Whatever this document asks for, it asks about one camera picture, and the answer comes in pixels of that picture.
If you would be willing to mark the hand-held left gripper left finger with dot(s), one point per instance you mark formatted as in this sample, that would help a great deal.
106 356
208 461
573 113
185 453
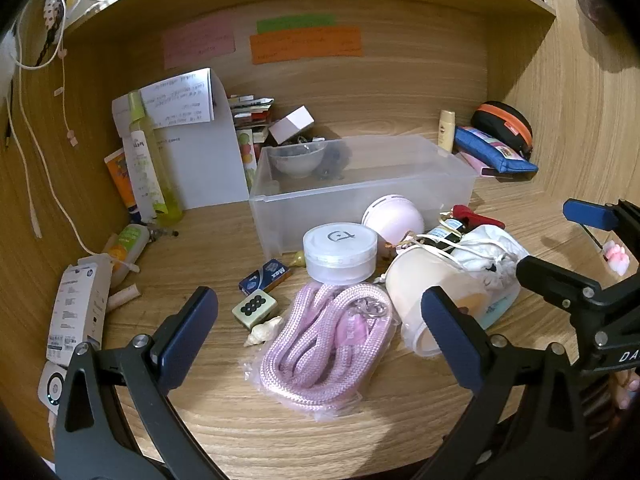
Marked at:
187 340

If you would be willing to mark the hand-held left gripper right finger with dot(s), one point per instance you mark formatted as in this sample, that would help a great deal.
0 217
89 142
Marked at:
445 335

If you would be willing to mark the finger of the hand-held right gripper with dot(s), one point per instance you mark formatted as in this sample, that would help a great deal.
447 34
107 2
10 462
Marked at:
555 280
590 215

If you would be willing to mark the small blue staples box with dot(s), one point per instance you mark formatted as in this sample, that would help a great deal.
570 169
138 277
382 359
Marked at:
265 276

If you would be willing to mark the dark green spray bottle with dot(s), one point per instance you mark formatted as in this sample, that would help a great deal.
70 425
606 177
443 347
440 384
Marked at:
446 232

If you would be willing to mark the clear plastic storage box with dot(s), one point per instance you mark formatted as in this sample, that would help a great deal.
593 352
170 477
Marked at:
390 180

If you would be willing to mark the wooden desktop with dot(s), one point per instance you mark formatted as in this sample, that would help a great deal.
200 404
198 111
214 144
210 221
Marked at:
350 440

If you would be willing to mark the person's right hand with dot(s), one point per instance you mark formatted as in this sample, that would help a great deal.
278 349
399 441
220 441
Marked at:
627 390

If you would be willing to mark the pink cat paw toy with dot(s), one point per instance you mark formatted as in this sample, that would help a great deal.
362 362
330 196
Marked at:
617 257

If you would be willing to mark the cream plastic cup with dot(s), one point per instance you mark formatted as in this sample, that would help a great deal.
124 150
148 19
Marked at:
425 280

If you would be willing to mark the light blue packet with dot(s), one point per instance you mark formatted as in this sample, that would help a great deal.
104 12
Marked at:
500 305

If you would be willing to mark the mahjong tile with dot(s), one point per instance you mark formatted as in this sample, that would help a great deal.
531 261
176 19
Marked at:
254 309

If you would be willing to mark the small seashell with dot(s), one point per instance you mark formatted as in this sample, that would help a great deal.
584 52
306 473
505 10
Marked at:
262 332

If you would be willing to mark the beige stick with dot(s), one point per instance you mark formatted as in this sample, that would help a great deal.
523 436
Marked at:
123 296

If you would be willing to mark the red clip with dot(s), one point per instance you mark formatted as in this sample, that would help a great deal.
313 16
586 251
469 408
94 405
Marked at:
475 216

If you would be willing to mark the green and orange tube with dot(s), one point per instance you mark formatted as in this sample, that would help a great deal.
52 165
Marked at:
127 247

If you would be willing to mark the black pen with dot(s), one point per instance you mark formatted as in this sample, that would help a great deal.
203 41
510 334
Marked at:
160 232

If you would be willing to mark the white labelled packet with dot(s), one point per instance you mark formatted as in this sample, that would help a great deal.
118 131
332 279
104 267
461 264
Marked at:
77 305

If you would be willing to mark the blue pencil case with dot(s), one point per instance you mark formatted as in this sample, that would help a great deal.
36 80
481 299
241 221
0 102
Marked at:
492 152

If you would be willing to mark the pink flat pouch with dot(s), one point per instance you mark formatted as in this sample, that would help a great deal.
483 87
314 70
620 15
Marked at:
475 165

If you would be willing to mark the black and orange round case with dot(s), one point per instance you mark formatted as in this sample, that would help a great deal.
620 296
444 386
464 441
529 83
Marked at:
505 122

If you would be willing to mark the pink round ball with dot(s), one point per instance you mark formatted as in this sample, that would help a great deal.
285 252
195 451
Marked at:
395 215

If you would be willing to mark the round white lidded container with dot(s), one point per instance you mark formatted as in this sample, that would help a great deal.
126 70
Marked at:
340 252

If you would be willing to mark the small yellow charm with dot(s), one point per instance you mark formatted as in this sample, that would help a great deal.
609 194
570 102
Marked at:
299 258

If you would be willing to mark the white round-button device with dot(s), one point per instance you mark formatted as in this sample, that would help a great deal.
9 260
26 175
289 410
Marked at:
51 385

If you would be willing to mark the small cream bottle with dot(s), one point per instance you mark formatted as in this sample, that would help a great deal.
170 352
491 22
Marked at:
447 132

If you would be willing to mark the white paper folder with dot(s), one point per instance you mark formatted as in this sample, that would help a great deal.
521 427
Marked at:
205 160

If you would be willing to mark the yellow spray bottle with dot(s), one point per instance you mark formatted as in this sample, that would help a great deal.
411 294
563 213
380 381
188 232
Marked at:
147 160

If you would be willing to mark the black hair clip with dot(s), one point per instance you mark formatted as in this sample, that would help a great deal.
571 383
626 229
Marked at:
334 162

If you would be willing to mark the clear plastic bowl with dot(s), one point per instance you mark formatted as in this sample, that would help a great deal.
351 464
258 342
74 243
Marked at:
298 160

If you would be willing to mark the stack of booklets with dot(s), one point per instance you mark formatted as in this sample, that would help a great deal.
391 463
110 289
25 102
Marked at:
247 115

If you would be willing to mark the small white box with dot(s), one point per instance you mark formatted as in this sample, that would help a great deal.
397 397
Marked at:
292 125

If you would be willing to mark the pink paper note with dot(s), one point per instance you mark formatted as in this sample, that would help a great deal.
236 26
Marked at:
198 40

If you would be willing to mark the orange paper note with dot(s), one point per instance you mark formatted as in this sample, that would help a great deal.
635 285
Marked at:
305 45

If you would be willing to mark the green paper note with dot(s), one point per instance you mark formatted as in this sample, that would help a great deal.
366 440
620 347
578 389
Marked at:
295 23

